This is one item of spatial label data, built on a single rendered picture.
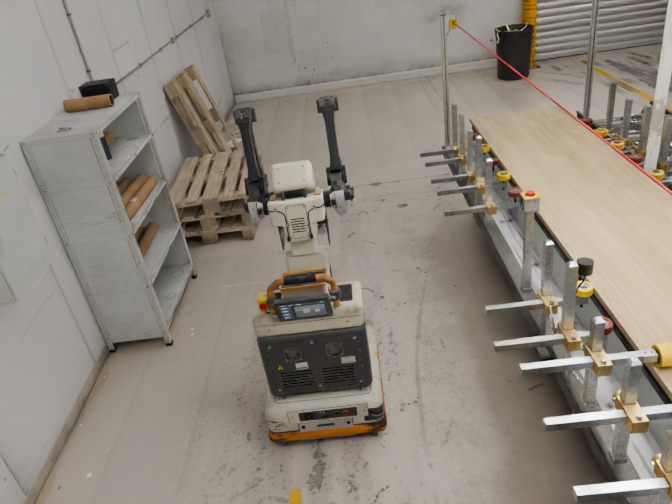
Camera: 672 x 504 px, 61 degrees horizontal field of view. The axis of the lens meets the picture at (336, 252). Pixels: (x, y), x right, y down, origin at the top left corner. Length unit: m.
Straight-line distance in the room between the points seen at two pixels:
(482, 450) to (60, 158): 2.81
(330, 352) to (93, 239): 1.74
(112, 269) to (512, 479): 2.64
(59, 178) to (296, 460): 2.10
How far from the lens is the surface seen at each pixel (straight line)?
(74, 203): 3.75
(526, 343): 2.38
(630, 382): 1.98
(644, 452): 2.40
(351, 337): 2.78
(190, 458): 3.35
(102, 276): 3.96
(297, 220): 2.82
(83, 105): 4.06
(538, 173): 3.69
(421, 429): 3.19
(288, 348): 2.83
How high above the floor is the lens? 2.38
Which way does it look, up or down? 30 degrees down
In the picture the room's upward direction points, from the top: 9 degrees counter-clockwise
